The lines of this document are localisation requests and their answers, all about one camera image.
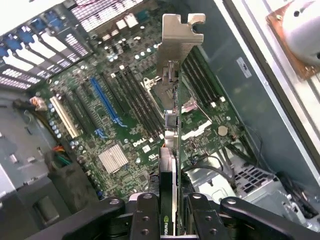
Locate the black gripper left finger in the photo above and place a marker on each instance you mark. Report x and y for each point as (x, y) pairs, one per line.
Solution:
(146, 220)

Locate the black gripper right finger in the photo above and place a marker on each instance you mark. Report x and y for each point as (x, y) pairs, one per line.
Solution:
(202, 220)

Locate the metal disk bay cage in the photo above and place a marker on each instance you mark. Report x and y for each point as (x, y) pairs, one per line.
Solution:
(255, 185)

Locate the silver chipset heatsink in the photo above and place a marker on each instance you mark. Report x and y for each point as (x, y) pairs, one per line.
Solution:
(113, 158)

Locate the black plastic fan shroud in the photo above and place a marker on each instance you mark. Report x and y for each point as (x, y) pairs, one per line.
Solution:
(62, 200)

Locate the metal CPU socket cover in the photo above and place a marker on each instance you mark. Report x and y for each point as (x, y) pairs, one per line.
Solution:
(197, 130)

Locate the green motherboard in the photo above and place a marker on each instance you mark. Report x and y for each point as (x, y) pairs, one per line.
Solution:
(130, 130)

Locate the silver coin battery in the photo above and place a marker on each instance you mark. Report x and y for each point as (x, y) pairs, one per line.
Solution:
(222, 130)

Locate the blue expansion slot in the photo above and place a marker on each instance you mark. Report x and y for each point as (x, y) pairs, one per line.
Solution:
(105, 100)

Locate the white expansion slot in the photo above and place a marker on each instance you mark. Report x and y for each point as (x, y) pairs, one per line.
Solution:
(64, 117)

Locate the CPU socket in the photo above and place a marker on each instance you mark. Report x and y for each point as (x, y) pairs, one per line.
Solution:
(150, 87)

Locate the grey power supply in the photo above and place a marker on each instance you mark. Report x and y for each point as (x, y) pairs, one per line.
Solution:
(20, 140)

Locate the open dark PC case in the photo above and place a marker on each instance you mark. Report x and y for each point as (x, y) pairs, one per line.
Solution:
(237, 62)

